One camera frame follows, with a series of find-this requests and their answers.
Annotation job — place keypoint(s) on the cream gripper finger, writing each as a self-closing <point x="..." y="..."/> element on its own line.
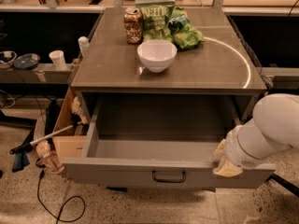
<point x="227" y="169"/>
<point x="218" y="154"/>

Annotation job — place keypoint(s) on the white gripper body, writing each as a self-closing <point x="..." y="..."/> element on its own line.
<point x="235" y="148"/>

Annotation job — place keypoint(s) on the grey top drawer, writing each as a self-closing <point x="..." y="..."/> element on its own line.
<point x="158" y="141"/>

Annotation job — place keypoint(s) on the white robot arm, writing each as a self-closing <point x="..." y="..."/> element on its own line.
<point x="274" y="127"/>

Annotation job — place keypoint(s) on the grey drawer cabinet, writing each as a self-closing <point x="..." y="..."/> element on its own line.
<point x="220" y="66"/>

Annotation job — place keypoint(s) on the black stand leg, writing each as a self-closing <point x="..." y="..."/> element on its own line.
<point x="286" y="184"/>

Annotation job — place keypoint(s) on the crumpled green chip bag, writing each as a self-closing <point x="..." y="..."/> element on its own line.
<point x="185" y="36"/>

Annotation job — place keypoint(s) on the cardboard box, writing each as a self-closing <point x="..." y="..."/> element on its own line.
<point x="69" y="143"/>

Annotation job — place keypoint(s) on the green kettle chip bag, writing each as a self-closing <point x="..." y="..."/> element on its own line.
<point x="156" y="16"/>

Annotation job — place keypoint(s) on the gold soda can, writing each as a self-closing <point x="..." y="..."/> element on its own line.
<point x="133" y="25"/>

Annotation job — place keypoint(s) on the pink plastic bottle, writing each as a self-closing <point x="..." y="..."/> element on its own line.
<point x="48" y="155"/>

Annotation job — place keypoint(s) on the white plastic bottle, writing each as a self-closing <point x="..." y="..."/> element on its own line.
<point x="83" y="43"/>

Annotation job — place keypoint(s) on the white paper cup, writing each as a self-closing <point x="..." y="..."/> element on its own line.
<point x="57" y="57"/>

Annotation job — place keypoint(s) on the grey low shelf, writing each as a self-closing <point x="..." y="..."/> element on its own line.
<point x="43" y="73"/>

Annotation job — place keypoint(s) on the blue cloth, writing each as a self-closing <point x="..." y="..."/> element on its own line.
<point x="20" y="162"/>

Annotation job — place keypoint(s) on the dark blue plate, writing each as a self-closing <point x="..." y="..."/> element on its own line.
<point x="27" y="61"/>

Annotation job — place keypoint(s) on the blue white bowl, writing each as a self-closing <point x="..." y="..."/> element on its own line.
<point x="7" y="59"/>

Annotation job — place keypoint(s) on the white stick black handle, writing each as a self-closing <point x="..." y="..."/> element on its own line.
<point x="28" y="145"/>

